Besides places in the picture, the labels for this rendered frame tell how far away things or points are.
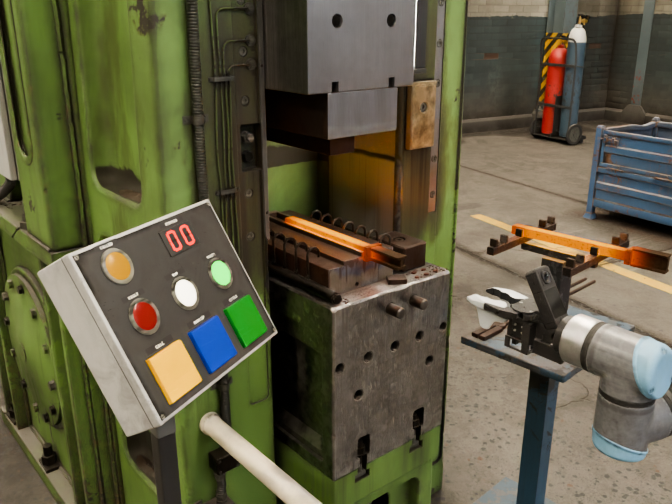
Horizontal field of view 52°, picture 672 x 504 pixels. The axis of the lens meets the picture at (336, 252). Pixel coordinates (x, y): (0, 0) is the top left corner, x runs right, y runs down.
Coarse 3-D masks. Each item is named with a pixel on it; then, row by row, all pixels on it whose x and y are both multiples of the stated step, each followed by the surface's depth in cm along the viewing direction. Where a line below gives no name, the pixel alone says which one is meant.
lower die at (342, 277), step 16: (272, 224) 182; (288, 224) 179; (320, 224) 182; (288, 240) 171; (304, 240) 170; (320, 240) 169; (368, 240) 169; (272, 256) 170; (288, 256) 164; (304, 256) 162; (320, 256) 162; (336, 256) 159; (352, 256) 159; (304, 272) 160; (320, 272) 156; (336, 272) 155; (352, 272) 158; (368, 272) 161; (384, 272) 165; (336, 288) 156; (352, 288) 159
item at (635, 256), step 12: (528, 228) 183; (552, 240) 178; (564, 240) 176; (576, 240) 173; (588, 240) 173; (600, 252) 170; (612, 252) 167; (624, 252) 165; (636, 252) 164; (648, 252) 161; (660, 252) 161; (636, 264) 165; (648, 264) 163; (660, 264) 161
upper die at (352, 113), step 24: (288, 96) 151; (312, 96) 144; (336, 96) 142; (360, 96) 146; (384, 96) 150; (288, 120) 153; (312, 120) 146; (336, 120) 144; (360, 120) 148; (384, 120) 152
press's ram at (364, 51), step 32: (288, 0) 136; (320, 0) 133; (352, 0) 138; (384, 0) 144; (288, 32) 138; (320, 32) 135; (352, 32) 140; (384, 32) 146; (288, 64) 140; (320, 64) 137; (352, 64) 142; (384, 64) 148
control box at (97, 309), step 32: (160, 224) 113; (192, 224) 120; (64, 256) 97; (96, 256) 101; (128, 256) 105; (160, 256) 111; (192, 256) 117; (224, 256) 123; (64, 288) 99; (96, 288) 99; (128, 288) 103; (160, 288) 108; (224, 288) 120; (64, 320) 101; (96, 320) 98; (128, 320) 101; (160, 320) 106; (192, 320) 112; (224, 320) 118; (96, 352) 100; (128, 352) 99; (192, 352) 109; (128, 384) 99; (128, 416) 102; (160, 416) 100
